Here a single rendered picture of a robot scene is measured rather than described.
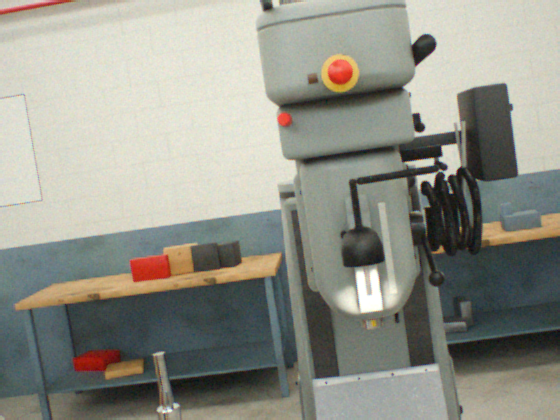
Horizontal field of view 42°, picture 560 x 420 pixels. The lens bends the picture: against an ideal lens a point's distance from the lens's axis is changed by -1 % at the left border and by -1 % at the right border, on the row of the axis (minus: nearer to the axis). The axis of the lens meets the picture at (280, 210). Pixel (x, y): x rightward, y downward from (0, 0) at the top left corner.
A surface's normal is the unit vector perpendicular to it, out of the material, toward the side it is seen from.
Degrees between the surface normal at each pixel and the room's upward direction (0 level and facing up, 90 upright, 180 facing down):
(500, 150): 90
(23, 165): 90
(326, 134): 90
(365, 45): 90
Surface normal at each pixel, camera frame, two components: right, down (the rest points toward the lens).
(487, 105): -0.07, 0.09
